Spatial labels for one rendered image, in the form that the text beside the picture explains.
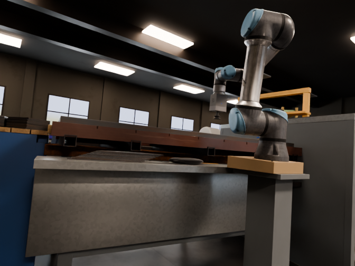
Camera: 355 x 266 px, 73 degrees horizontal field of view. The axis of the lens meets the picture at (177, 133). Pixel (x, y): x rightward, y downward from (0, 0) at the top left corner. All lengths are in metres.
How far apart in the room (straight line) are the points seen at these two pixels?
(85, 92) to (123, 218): 8.96
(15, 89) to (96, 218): 8.64
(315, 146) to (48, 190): 1.64
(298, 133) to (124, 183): 1.35
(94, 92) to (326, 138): 9.02
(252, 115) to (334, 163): 0.90
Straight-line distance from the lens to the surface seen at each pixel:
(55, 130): 1.11
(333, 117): 1.87
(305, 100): 5.43
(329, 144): 1.87
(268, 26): 1.14
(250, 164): 1.09
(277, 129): 1.14
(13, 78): 9.65
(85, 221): 1.13
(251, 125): 1.08
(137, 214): 1.18
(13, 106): 9.51
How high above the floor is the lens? 0.75
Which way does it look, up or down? 4 degrees up
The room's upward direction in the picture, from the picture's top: 4 degrees clockwise
